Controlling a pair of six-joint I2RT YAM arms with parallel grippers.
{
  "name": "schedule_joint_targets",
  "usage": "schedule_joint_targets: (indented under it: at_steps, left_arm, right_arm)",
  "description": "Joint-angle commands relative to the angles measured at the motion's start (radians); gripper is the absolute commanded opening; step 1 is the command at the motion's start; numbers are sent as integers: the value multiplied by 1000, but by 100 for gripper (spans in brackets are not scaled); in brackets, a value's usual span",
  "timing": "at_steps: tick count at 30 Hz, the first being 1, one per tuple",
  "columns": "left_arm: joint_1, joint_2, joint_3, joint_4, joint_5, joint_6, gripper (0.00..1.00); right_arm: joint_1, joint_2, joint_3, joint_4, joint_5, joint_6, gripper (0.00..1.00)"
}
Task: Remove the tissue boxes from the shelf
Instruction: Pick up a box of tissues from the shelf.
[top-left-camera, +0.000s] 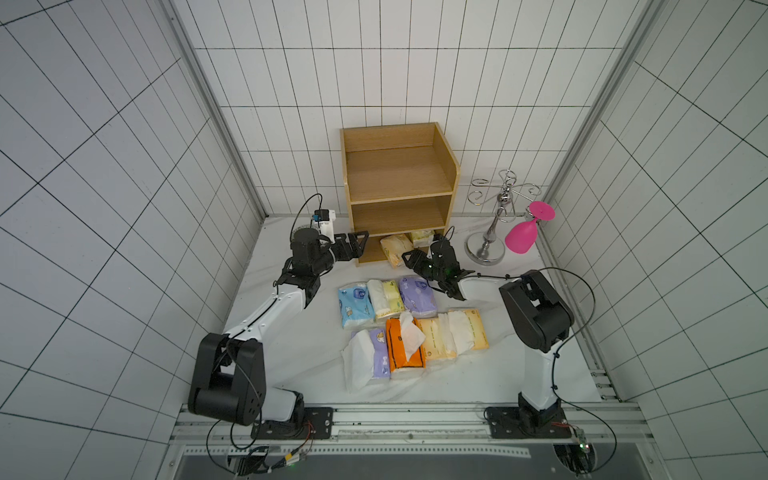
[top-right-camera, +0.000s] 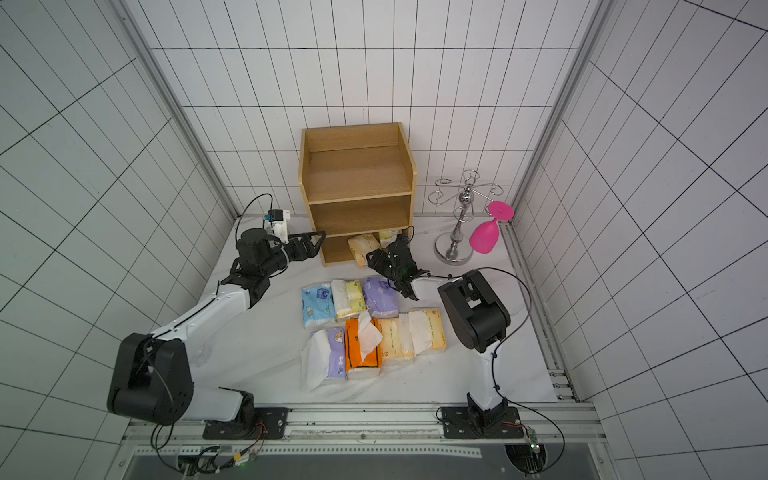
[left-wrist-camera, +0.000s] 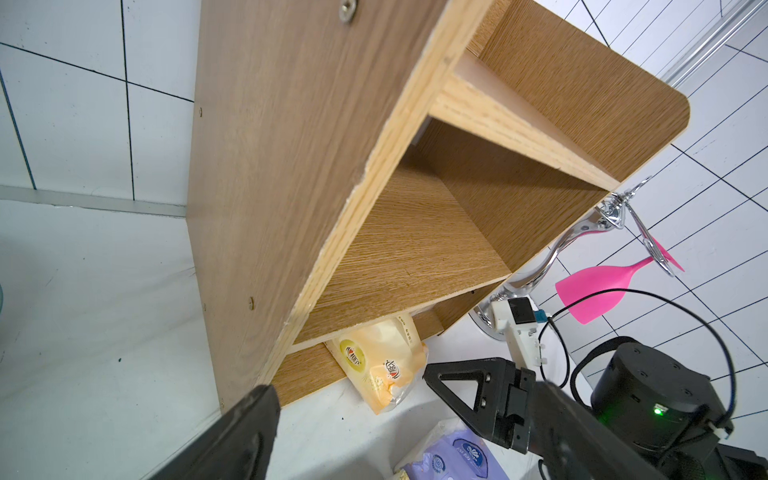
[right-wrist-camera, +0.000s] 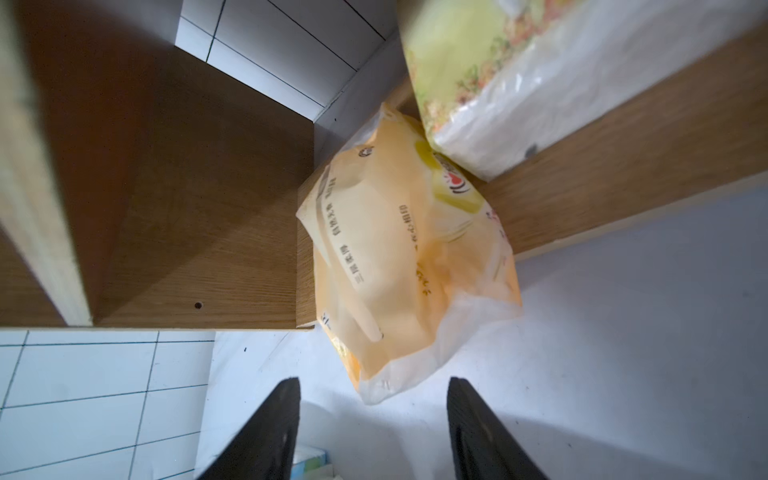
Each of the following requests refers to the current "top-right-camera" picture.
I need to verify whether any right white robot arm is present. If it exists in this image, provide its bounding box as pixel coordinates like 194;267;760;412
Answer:
302;235;536;442

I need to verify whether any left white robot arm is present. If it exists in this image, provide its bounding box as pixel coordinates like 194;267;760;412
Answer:
107;228;326;439

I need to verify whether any pink plastic wine glass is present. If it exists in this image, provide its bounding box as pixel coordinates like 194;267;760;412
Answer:
469;201;514;254

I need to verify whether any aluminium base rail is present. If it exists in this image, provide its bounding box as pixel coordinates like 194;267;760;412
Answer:
124;403;607;461

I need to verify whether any wooden three-tier shelf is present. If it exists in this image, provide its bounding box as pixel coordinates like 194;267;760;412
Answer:
298;122;418;264

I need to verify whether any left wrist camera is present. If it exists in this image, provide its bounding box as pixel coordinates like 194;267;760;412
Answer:
265;209;291;244

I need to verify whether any white green tissue pack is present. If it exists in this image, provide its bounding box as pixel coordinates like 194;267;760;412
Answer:
330;279;367;321

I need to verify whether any chrome glass holder stand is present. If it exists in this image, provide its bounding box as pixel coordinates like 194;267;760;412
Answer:
428;168;504;266

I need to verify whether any purple white tissue pack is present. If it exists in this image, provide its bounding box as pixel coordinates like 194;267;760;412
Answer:
301;327;347;391

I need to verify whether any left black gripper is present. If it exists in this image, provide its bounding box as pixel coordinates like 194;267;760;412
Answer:
261;231;327;274

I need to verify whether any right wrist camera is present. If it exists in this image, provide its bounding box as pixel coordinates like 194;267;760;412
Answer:
402;225;415;244

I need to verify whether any blue tissue pack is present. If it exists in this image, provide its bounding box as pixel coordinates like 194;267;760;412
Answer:
301;282;336;329

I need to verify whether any beige tissue pack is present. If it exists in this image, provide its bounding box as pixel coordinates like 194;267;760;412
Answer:
378;314;415;367

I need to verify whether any orange tissue box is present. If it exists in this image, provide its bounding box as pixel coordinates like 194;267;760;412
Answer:
344;311;383;380

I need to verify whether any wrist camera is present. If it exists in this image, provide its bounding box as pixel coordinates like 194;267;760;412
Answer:
402;225;415;244
265;209;291;244

